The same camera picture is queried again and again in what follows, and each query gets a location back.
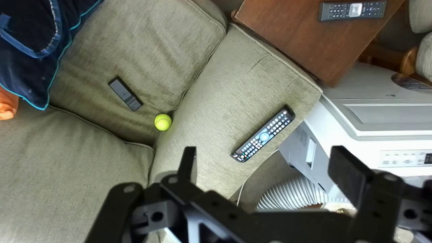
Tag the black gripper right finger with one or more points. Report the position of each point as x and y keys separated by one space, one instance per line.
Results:
x=352 y=177

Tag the white portable air conditioner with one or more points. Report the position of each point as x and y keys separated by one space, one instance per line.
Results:
x=382 y=122

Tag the glossy black remote blue buttons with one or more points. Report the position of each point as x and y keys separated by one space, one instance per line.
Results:
x=264 y=134

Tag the matte black remote silver pad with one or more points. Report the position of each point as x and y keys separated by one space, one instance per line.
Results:
x=337 y=11

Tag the beige fabric sofa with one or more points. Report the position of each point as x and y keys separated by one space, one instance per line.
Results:
x=135 y=54

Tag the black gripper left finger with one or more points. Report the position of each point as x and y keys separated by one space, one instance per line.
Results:
x=186 y=163

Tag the orange pillow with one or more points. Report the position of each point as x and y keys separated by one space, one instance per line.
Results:
x=6 y=105

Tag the small slim black remote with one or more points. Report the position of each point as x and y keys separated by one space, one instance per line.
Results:
x=125 y=93

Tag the dark brown wooden side table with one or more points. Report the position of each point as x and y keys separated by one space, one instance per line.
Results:
x=305 y=41

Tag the navy pillow blue trim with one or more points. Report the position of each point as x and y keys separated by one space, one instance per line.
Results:
x=27 y=45

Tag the yellow tennis ball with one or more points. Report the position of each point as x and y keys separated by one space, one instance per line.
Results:
x=162 y=122

